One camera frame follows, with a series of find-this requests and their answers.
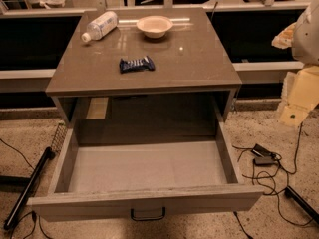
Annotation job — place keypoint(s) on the blue rxbar blueberry wrapper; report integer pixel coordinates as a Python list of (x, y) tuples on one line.
[(143, 64)]

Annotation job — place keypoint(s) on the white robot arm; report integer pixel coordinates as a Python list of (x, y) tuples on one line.
[(300, 91)]

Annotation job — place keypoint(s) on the grey cabinet with glossy top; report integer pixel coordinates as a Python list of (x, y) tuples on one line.
[(188, 58)]

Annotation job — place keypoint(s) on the open grey top drawer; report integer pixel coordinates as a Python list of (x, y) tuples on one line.
[(180, 159)]

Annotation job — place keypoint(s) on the white paper bowl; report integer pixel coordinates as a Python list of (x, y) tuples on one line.
[(154, 27)]

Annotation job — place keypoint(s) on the metal mesh panel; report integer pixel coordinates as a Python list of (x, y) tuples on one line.
[(58, 138)]

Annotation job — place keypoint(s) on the black power adapter brick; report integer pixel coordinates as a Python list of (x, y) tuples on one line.
[(260, 151)]

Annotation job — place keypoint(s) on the clear plastic water bottle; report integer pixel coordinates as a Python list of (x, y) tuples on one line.
[(100, 27)]

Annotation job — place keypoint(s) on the black stand leg left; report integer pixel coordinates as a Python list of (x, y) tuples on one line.
[(12, 219)]

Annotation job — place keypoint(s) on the black stand leg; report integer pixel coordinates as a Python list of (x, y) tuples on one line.
[(12, 219), (291, 193)]

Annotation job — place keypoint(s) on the black stand leg right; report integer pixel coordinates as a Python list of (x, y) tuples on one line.
[(291, 193)]

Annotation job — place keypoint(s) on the black drawer handle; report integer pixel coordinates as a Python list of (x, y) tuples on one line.
[(147, 215)]

